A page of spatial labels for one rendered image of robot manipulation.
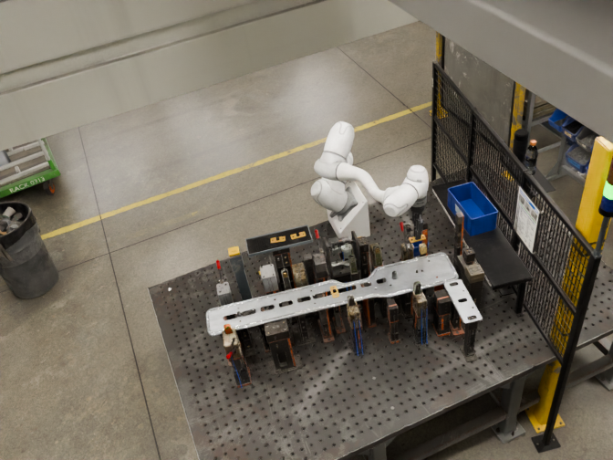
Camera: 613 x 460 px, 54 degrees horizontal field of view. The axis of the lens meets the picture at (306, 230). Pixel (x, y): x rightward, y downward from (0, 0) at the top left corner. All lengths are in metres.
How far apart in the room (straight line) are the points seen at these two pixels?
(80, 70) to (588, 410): 3.98
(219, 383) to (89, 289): 2.17
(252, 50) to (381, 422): 2.89
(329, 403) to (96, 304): 2.52
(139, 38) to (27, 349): 4.83
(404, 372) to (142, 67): 3.06
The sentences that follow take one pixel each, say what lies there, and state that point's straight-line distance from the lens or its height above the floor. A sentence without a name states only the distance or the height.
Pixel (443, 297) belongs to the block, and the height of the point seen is 0.98.
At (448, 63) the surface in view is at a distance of 6.07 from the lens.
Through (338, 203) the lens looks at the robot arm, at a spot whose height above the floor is 0.99.
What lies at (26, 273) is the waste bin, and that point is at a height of 0.29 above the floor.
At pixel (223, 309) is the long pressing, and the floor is 1.00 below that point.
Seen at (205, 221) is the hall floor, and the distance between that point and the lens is 5.53.
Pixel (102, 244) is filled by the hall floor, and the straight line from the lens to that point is 5.70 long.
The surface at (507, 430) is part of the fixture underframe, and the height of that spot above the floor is 0.05.
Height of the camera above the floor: 3.44
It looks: 42 degrees down
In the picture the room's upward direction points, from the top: 10 degrees counter-clockwise
